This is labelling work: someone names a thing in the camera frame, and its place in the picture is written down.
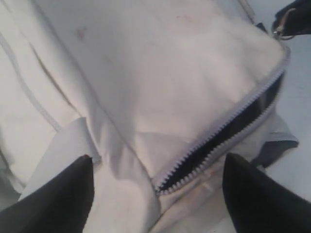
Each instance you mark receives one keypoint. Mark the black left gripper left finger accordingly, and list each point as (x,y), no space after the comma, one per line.
(62,205)

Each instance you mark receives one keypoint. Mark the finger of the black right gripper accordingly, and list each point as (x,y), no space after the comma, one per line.
(294,19)

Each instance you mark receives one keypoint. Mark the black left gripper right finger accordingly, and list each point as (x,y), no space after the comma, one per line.
(258,204)

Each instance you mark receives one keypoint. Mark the white canvas backpack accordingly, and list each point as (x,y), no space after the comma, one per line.
(156,92)

